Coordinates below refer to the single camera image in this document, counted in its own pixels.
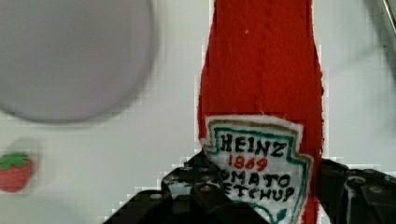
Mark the lilac round plate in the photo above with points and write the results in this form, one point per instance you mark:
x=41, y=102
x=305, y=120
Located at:
x=70, y=60

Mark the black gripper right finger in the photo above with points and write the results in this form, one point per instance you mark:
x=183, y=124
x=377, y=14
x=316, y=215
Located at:
x=356, y=196

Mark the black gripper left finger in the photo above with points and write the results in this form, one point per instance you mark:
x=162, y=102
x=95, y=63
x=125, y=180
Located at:
x=191, y=194

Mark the red felt ketchup bottle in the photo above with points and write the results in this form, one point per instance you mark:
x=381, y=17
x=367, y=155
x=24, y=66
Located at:
x=260, y=106

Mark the red felt strawberry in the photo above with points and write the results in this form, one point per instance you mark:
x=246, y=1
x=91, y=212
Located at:
x=16, y=170

